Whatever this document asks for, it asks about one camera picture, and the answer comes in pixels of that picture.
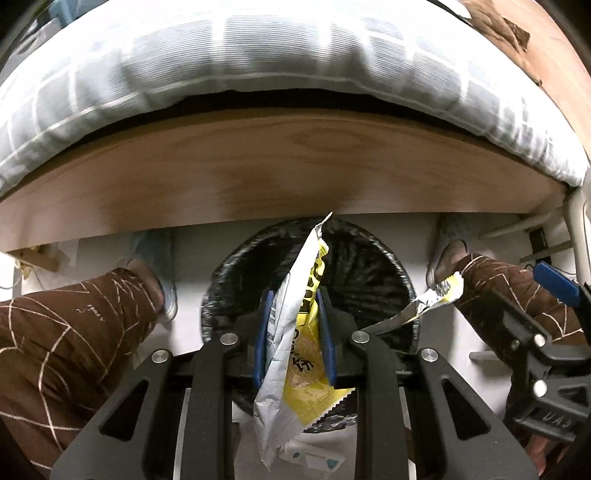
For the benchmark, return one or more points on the wooden bed frame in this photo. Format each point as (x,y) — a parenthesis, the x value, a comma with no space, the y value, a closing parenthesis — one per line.
(277,170)

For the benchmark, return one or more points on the bed with checked grey sheet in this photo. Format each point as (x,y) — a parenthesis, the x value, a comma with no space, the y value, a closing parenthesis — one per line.
(258,50)

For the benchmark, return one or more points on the round bin with black bag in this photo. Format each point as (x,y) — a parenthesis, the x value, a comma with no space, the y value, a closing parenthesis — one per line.
(364,272)

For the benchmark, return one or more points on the person's right leg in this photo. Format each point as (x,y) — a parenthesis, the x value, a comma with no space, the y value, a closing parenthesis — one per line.
(503,295)

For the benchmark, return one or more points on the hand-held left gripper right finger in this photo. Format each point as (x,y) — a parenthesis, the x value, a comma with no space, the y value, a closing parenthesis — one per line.
(326,341)

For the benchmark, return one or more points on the person's left leg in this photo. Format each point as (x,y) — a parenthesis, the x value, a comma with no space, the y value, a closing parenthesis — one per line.
(60,350)

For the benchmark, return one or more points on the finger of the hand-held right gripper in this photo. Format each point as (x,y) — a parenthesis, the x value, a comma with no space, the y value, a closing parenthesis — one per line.
(556,284)

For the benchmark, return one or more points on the person's leg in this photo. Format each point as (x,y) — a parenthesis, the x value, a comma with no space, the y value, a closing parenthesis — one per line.
(60,350)
(503,295)

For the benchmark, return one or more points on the small white packet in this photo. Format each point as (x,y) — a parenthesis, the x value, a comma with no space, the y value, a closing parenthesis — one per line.
(314,457)

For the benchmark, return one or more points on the brown patterned garment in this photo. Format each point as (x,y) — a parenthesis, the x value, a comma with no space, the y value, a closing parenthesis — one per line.
(494,23)

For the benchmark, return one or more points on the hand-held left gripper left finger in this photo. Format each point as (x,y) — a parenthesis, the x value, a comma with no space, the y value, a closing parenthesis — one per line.
(262,337)

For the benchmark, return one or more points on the person's right hand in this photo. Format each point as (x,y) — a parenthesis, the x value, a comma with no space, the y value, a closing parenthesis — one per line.
(542,457)

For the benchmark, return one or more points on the yellow white snack wrapper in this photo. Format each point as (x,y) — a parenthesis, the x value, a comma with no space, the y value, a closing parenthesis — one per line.
(295,369)

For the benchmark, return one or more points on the grey slipper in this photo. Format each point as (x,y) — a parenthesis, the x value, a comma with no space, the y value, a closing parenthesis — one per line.
(450,258)
(159,277)

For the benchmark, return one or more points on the silver yellow torn wrapper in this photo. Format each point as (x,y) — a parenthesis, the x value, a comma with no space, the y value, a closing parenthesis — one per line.
(434,295)

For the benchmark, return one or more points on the beige metal frame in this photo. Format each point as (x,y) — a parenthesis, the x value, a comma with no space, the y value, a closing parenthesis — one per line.
(575,230)

